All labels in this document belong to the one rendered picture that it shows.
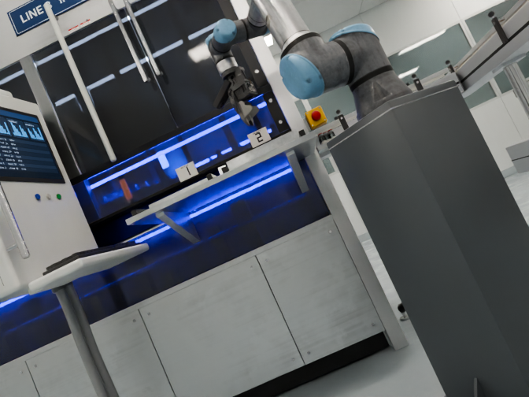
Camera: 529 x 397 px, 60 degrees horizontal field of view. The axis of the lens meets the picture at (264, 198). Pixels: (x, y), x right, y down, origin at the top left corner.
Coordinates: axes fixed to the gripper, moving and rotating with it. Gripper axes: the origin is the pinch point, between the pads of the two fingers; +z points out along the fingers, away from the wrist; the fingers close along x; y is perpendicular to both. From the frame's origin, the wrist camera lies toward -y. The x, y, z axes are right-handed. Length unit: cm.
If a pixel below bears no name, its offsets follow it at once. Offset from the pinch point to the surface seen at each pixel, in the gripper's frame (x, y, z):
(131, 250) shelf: -29, -50, 25
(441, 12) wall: 559, 82, -145
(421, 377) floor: -3, 19, 104
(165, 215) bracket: -25.6, -32.0, 19.6
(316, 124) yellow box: 29.6, 14.5, 7.4
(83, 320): -33, -84, 41
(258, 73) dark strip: 25.0, 2.5, -22.9
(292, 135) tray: -9.5, 17.2, 14.4
